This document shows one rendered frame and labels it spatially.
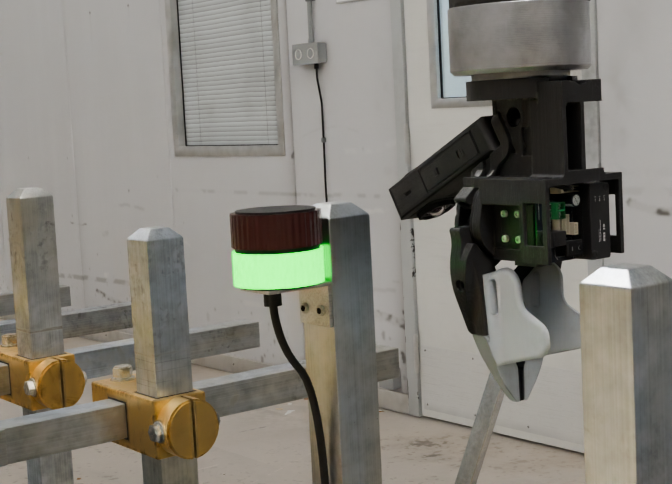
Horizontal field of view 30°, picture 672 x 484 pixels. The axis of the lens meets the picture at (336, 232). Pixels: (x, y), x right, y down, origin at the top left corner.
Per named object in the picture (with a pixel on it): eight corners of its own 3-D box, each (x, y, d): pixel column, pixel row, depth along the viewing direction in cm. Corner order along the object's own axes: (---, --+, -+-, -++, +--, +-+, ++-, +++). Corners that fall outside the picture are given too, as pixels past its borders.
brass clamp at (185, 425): (149, 424, 116) (145, 370, 115) (227, 451, 105) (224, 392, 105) (88, 437, 112) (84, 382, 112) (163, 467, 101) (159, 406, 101)
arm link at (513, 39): (418, 12, 81) (523, 13, 87) (422, 88, 81) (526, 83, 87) (518, -2, 74) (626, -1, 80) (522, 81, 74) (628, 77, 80)
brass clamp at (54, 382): (36, 385, 136) (32, 339, 135) (92, 404, 125) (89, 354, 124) (-19, 395, 132) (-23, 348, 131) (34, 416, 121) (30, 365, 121)
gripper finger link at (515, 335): (537, 420, 78) (532, 273, 77) (471, 405, 83) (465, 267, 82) (571, 411, 80) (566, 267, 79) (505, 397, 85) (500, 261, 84)
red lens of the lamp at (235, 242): (288, 237, 86) (286, 205, 86) (341, 242, 82) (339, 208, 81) (213, 246, 83) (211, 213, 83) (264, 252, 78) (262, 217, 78)
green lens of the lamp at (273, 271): (290, 273, 87) (288, 241, 86) (343, 280, 82) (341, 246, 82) (216, 284, 83) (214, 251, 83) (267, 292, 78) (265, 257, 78)
